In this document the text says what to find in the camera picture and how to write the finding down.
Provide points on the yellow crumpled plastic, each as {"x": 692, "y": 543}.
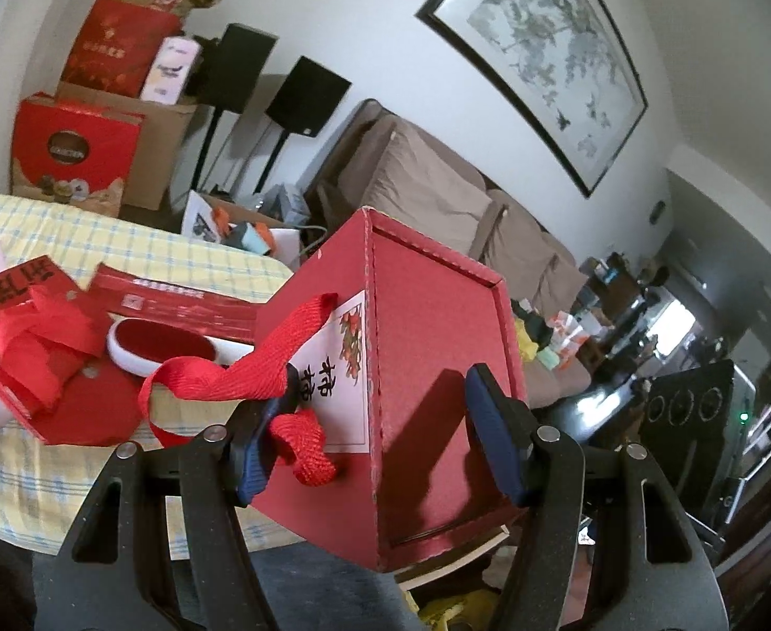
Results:
{"x": 451, "y": 611}

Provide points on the yellow checked tablecloth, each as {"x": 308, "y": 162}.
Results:
{"x": 162, "y": 250}

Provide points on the person's grey trousers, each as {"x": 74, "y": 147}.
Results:
{"x": 319, "y": 591}

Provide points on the black speaker on stand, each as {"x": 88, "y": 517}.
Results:
{"x": 306, "y": 95}
{"x": 237, "y": 66}

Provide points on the brown sofa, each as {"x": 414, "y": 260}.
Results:
{"x": 553, "y": 384}

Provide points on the red lint brush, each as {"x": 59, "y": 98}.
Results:
{"x": 162, "y": 345}

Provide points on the red box with white label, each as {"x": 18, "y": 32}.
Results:
{"x": 438, "y": 374}

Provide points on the red woven tote bag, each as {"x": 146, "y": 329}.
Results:
{"x": 89, "y": 407}

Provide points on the long red envelope packet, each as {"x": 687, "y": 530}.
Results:
{"x": 181, "y": 309}

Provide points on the red tea gift bag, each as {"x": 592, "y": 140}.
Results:
{"x": 109, "y": 46}

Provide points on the white tissue pack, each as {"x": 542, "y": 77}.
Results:
{"x": 170, "y": 69}

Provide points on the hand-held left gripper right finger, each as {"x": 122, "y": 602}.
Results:
{"x": 500, "y": 434}

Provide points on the framed ink painting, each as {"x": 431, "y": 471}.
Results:
{"x": 556, "y": 46}

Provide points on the orange white paper bag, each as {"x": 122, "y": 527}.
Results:
{"x": 566, "y": 332}

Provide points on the red cookie gift box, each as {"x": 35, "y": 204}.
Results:
{"x": 70, "y": 144}

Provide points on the cardboard box with white flaps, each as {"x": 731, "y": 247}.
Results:
{"x": 198, "y": 217}

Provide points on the round wall clock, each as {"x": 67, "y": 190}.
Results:
{"x": 656, "y": 211}

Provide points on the large beige cushion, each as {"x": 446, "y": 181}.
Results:
{"x": 418, "y": 190}

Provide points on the black bag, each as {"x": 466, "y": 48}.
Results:
{"x": 536, "y": 328}

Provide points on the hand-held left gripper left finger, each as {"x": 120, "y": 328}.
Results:
{"x": 254, "y": 466}

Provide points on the large brown cardboard box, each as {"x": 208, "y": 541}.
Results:
{"x": 158, "y": 151}

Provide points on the cluttered dark shelf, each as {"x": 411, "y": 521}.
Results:
{"x": 622, "y": 289}

